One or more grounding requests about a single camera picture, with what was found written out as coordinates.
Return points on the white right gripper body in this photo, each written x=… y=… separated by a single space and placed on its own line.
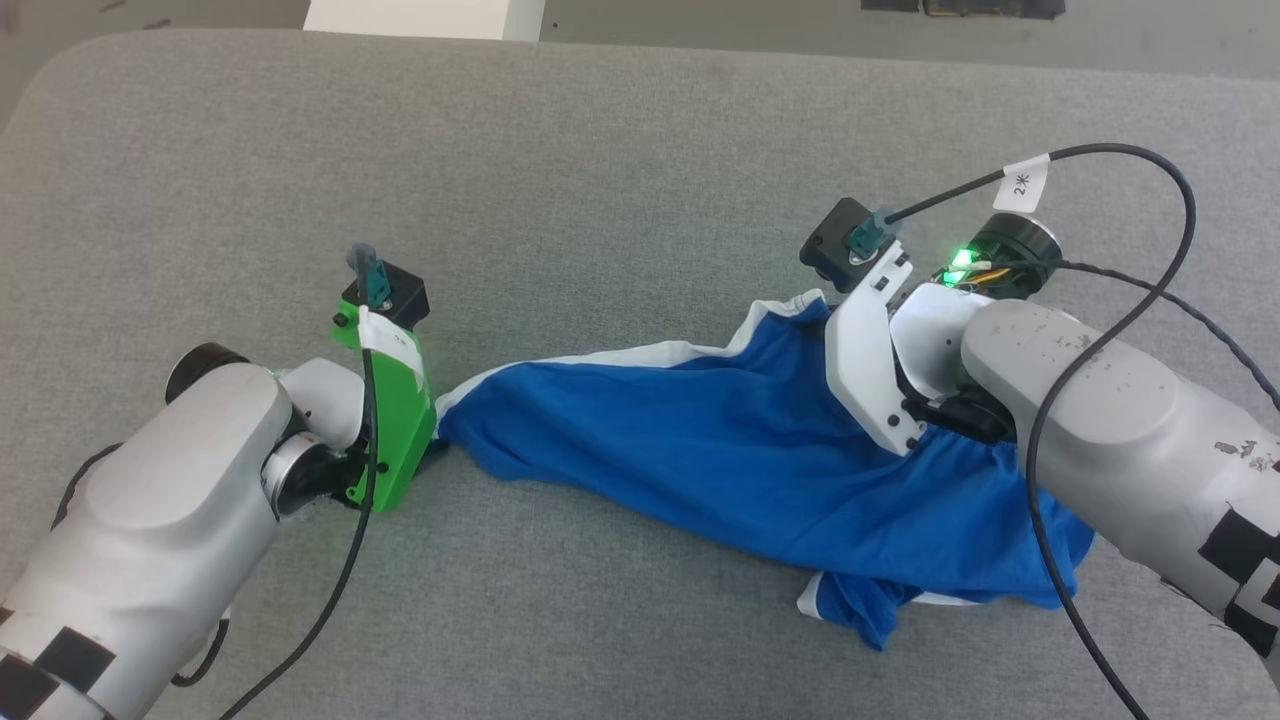
x=862 y=370

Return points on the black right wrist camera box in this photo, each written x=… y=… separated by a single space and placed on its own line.
x=835 y=245

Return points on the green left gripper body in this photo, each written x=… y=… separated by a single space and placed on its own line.
x=405 y=420

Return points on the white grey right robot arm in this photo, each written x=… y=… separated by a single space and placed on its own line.
x=1120 y=410

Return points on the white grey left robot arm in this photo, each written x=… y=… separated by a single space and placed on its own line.
x=150 y=530

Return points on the white box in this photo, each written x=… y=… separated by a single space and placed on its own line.
x=420 y=18

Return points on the blue white garment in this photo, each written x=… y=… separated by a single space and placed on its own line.
x=700 y=440

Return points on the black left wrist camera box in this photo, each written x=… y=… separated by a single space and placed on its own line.
x=405 y=295

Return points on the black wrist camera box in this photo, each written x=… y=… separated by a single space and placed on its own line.
x=405 y=295
x=835 y=245

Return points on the brown floor plate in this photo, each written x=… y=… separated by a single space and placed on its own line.
x=990 y=8

